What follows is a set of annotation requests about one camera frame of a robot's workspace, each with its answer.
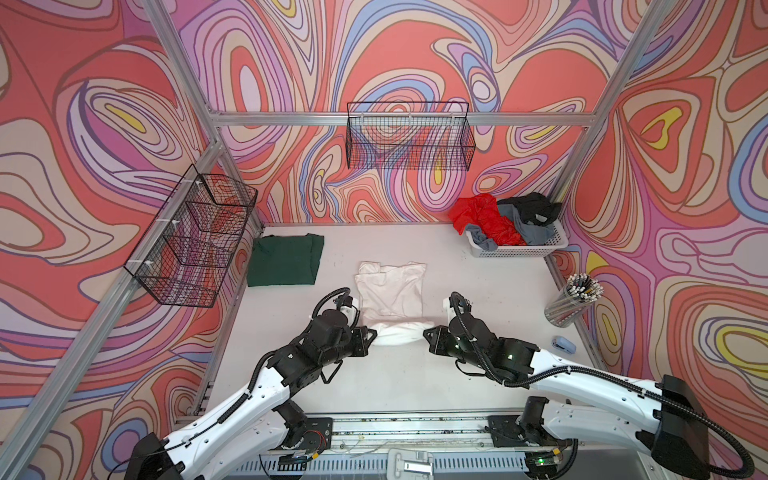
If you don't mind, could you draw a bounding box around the white printed t-shirt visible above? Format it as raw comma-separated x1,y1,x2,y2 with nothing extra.
354,261,435,347

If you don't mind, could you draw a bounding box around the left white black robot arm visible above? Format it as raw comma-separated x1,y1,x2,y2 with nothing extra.
124,309,378,479

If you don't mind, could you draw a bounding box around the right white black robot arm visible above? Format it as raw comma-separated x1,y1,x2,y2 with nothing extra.
423,313,712,479

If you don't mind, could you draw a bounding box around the small blue object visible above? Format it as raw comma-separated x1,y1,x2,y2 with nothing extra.
551,335,577,355

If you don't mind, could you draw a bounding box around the folded green t-shirt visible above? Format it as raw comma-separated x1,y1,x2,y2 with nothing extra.
246,234,325,287

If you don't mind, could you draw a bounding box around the cup of pens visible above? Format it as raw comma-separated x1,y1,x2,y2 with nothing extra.
544,273,604,328

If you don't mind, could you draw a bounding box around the grey t-shirt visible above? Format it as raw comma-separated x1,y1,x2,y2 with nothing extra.
464,206,555,250

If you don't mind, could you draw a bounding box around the red t-shirt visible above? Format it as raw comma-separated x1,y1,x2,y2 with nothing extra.
448,194,526,251

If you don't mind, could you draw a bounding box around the white plastic laundry basket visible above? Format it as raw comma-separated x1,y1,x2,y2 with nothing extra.
464,221,569,258

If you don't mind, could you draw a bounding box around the black t-shirt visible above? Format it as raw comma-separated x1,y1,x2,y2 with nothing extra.
497,192,562,227

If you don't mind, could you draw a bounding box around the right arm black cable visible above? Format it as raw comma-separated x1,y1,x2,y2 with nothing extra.
448,291,756,480

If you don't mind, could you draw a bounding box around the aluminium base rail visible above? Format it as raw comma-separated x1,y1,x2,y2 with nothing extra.
149,407,679,480

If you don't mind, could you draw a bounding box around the white box on rail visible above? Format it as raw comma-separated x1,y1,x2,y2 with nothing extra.
386,449,434,480

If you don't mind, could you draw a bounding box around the left black wire basket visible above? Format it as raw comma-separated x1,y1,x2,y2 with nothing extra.
123,165,258,308

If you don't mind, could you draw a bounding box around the black wire basket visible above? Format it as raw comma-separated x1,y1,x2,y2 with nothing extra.
123,165,258,308
345,100,476,171

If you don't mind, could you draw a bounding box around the back black wire basket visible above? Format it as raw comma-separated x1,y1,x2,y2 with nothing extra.
345,100,476,171

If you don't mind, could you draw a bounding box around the aluminium frame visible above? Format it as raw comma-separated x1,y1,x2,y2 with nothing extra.
0,0,685,480

